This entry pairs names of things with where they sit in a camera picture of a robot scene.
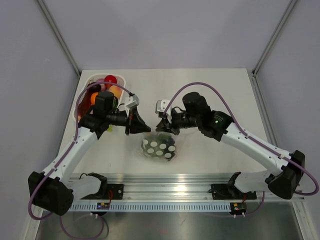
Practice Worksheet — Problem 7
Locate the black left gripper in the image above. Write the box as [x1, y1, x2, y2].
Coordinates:
[105, 106, 151, 136]

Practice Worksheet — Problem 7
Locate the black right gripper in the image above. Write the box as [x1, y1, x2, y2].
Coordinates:
[156, 109, 201, 136]

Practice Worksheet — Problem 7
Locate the dark grape bunch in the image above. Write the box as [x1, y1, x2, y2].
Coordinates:
[157, 133, 176, 146]

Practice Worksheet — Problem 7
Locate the clear zip top bag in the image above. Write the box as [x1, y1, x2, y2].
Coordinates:
[136, 131, 193, 163]

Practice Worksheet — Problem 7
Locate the green netted melon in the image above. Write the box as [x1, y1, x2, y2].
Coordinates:
[140, 138, 176, 162]

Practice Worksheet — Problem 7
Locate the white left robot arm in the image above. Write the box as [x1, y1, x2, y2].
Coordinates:
[28, 91, 151, 219]

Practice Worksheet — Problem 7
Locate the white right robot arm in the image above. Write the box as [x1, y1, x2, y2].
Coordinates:
[155, 92, 305, 200]

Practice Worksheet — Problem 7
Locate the green lettuce leaf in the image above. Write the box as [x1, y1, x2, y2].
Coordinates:
[106, 125, 113, 132]

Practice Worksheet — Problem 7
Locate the peach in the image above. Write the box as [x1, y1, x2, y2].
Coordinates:
[108, 85, 123, 98]

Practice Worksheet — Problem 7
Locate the white perforated basket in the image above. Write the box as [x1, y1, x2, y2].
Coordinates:
[70, 73, 126, 122]

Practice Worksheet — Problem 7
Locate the orange tangerine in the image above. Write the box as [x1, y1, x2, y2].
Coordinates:
[90, 92, 99, 105]

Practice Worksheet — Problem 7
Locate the red tomato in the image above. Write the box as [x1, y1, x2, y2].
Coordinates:
[103, 75, 117, 84]

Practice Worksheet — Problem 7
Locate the dark purple eggplant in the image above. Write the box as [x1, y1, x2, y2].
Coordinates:
[88, 82, 102, 93]

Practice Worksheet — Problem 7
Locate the dark red long pepper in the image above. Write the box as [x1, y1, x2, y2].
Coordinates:
[77, 92, 92, 120]

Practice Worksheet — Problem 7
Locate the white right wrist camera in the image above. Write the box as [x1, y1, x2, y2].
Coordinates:
[155, 99, 172, 123]

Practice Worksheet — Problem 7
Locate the aluminium front rail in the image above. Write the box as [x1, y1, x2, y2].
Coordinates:
[33, 172, 306, 203]

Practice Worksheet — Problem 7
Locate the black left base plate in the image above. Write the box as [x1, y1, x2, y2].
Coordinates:
[81, 183, 124, 200]

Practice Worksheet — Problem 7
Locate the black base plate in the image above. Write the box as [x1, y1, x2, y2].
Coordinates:
[81, 183, 124, 200]
[208, 183, 257, 200]

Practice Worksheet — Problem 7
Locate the white slotted cable duct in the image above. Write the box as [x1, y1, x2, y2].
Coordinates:
[69, 201, 231, 213]

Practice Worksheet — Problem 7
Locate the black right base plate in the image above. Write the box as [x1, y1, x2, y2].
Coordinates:
[208, 183, 257, 200]

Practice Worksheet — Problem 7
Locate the right aluminium side rail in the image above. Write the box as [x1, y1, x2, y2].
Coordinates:
[247, 69, 279, 147]

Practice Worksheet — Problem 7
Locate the left aluminium frame post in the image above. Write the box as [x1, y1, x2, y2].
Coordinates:
[35, 0, 82, 78]

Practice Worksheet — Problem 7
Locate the aluminium frame post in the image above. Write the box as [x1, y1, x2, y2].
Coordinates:
[35, 0, 82, 78]
[252, 0, 300, 77]

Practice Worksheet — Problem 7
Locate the right aluminium frame post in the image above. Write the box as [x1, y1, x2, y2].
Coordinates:
[252, 0, 300, 77]

